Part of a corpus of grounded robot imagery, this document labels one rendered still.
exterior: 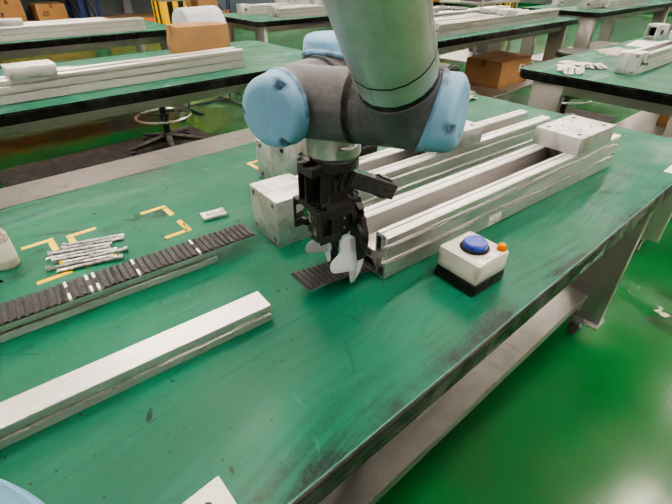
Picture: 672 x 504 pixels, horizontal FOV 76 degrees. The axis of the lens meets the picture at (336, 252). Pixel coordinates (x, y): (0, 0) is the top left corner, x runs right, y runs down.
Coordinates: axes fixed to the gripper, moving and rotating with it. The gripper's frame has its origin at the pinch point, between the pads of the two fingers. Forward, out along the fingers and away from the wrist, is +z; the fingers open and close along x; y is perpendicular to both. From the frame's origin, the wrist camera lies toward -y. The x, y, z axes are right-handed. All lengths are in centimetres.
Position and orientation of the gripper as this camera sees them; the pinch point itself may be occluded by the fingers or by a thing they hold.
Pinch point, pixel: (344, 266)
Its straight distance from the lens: 72.4
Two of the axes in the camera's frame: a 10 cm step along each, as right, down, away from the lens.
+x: 6.1, 4.4, -6.6
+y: -7.9, 3.4, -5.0
